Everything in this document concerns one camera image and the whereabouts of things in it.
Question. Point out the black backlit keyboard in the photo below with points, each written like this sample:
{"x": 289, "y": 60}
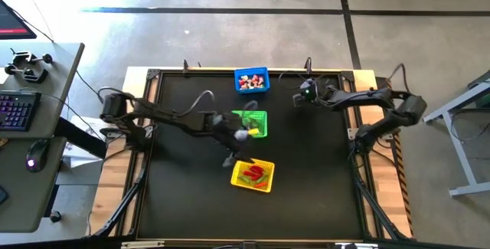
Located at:
{"x": 17, "y": 111}

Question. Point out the black table mat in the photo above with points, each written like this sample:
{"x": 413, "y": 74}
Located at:
{"x": 191, "y": 218}

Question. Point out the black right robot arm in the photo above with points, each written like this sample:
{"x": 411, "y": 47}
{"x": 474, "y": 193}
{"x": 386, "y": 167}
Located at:
{"x": 356, "y": 96}

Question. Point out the black screw clamp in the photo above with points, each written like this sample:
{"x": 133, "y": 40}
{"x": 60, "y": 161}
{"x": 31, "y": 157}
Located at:
{"x": 23, "y": 56}
{"x": 28, "y": 74}

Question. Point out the grey metal stand frame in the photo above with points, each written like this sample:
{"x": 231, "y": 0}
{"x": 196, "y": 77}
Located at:
{"x": 458, "y": 145}

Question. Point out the yellow black hazard strip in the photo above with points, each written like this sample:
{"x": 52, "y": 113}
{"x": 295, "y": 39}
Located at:
{"x": 404, "y": 187}

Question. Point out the black desk leg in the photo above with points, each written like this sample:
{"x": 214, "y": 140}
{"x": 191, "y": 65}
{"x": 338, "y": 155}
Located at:
{"x": 76, "y": 136}

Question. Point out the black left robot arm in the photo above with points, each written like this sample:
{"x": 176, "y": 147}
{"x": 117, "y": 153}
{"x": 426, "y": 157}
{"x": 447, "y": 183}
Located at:
{"x": 164, "y": 115}

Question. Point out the grey flat plate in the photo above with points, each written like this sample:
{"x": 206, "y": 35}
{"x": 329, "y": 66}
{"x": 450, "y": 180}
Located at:
{"x": 76, "y": 176}

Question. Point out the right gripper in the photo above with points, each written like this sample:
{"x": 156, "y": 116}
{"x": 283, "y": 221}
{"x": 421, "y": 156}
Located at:
{"x": 309, "y": 90}

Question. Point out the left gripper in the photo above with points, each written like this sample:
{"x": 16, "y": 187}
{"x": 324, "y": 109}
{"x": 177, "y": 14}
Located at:
{"x": 229, "y": 130}

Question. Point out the dark green equipment box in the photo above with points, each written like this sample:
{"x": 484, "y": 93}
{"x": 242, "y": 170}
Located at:
{"x": 484, "y": 99}

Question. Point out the black table edge clamp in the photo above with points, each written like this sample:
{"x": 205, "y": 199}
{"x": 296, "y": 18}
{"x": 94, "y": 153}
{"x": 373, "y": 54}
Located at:
{"x": 308, "y": 65}
{"x": 185, "y": 67}

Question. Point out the black computer mouse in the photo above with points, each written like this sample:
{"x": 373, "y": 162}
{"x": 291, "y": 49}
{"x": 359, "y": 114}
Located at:
{"x": 36, "y": 155}

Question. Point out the black rounded device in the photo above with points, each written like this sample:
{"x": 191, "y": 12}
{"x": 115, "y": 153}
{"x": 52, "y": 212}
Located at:
{"x": 3, "y": 195}

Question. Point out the black round knob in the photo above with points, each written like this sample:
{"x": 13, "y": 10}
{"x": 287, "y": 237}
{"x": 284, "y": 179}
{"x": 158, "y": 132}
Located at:
{"x": 55, "y": 216}

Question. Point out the yellow tape tag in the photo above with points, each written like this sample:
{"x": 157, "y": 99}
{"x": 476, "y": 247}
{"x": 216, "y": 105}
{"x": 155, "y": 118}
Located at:
{"x": 253, "y": 131}

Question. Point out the blue plastic basket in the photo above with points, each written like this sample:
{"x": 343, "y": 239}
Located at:
{"x": 268, "y": 88}

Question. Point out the computer monitor with red line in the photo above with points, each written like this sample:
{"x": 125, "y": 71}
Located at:
{"x": 11, "y": 23}

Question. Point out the silver metal bracket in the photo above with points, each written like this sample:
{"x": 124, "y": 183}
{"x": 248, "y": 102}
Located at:
{"x": 141, "y": 244}
{"x": 356, "y": 246}

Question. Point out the black aluminium table frame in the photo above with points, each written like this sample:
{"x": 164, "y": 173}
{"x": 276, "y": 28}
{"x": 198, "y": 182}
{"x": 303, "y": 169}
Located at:
{"x": 347, "y": 76}

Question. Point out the yellow plastic basket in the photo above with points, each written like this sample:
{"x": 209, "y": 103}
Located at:
{"x": 272, "y": 176}

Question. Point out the green plastic basket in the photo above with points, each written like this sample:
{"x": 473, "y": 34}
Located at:
{"x": 260, "y": 114}

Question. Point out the orange carrot toy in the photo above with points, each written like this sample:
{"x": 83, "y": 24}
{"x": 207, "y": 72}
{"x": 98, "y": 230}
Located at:
{"x": 261, "y": 184}

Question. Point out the dark grey desk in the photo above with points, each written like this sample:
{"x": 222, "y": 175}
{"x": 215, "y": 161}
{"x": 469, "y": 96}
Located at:
{"x": 23, "y": 203}

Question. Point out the light grey desk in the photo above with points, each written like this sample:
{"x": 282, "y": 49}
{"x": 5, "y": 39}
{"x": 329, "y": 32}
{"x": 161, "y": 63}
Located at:
{"x": 57, "y": 73}

